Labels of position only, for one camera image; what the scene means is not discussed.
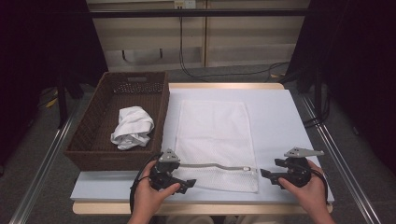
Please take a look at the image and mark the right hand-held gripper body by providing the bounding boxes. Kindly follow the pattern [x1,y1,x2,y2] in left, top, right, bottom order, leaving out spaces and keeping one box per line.
[274,147,325,189]

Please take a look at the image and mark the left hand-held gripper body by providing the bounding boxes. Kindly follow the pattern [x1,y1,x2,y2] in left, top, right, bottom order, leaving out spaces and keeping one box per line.
[148,148,183,191]

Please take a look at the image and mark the white cloth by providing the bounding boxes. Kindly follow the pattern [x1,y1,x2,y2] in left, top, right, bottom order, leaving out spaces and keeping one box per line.
[110,105,155,151]

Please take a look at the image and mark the white mesh laundry bag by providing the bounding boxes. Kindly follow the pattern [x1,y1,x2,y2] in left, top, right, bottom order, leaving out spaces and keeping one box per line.
[173,99,260,194]

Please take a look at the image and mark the brown wicker basket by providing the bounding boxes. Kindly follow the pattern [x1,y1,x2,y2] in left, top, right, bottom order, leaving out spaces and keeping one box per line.
[64,71,171,172]

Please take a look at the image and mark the person's right hand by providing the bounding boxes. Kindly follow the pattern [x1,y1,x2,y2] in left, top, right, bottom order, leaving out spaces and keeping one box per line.
[277,159,328,216]

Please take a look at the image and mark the person's left hand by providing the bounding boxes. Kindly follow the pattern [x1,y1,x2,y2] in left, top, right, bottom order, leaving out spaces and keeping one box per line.
[132,160,181,216]

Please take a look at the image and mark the light wooden table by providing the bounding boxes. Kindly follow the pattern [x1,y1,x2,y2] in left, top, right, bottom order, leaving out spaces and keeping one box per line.
[72,82,333,217]

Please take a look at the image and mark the black metal stand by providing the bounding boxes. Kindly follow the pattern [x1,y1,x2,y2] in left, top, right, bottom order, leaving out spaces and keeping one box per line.
[55,71,70,129]
[312,62,325,119]

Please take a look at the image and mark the dark curtain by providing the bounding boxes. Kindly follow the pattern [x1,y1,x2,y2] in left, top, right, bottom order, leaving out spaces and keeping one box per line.
[286,0,396,175]
[0,0,108,166]

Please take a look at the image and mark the black horizontal bar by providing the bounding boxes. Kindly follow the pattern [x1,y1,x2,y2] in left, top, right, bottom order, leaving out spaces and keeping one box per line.
[88,8,309,19]

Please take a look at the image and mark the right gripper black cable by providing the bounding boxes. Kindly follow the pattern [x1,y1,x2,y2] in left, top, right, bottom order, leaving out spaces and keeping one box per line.
[306,164,330,204]

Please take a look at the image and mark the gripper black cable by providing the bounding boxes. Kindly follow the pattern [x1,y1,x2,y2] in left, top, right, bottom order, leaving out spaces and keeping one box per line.
[306,164,330,204]
[129,152,164,216]

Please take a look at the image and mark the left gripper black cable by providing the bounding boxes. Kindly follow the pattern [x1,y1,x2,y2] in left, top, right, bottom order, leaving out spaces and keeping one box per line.
[129,152,164,216]

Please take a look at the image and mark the metal floor rail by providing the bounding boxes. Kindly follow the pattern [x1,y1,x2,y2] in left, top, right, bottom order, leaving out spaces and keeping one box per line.
[300,94,382,224]
[8,102,80,224]

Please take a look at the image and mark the black floor cable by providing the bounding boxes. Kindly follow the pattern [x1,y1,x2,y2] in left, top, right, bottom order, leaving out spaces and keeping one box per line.
[303,88,331,129]

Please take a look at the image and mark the black wall cable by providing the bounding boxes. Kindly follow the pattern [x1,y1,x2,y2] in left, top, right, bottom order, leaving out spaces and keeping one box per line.
[178,15,290,82]

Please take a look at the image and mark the white wall outlet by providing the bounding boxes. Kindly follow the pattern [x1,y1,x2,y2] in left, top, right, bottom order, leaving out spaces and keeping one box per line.
[174,0,196,9]

